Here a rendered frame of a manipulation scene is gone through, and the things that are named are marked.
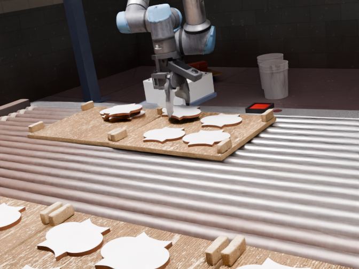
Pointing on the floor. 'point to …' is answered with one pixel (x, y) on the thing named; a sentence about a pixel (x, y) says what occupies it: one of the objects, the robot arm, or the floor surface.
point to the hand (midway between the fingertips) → (180, 110)
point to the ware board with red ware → (204, 68)
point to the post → (83, 51)
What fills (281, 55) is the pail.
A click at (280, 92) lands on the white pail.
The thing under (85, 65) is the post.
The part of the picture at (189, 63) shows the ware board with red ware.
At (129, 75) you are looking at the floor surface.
